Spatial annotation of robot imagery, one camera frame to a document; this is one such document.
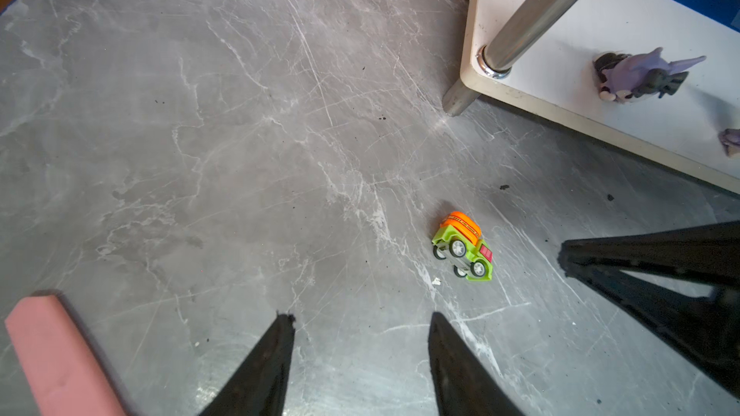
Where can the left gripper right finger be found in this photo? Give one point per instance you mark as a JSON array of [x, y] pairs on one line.
[[462, 384]]

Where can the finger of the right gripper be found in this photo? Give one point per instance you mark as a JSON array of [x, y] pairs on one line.
[[707, 254], [704, 330]]

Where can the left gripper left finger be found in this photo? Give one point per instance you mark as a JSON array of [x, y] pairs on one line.
[[259, 385]]

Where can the orange green toy truck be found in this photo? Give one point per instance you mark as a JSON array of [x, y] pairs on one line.
[[460, 241]]

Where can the light purple figure toy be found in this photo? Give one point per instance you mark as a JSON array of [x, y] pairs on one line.
[[627, 78]]

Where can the white two-tier shelf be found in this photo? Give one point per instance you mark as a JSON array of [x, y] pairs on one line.
[[554, 77]]

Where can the pink eraser block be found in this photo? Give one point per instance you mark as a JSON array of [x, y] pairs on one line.
[[64, 375]]

